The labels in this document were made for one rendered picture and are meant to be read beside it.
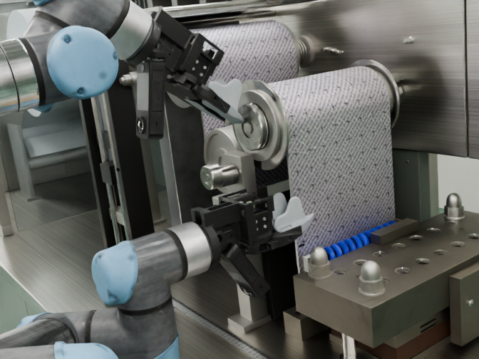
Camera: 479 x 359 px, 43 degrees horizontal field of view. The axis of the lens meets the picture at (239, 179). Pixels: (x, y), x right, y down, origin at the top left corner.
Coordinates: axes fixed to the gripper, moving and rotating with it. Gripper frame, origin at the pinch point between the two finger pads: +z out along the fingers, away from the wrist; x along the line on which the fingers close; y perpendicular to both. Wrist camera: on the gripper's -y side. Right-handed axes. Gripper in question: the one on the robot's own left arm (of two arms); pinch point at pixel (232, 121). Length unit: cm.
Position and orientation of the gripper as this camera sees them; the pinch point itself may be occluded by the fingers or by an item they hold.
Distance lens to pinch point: 96.3
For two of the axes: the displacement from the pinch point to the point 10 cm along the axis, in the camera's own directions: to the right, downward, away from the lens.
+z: 7.0, 4.3, 5.7
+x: -5.7, -1.4, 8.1
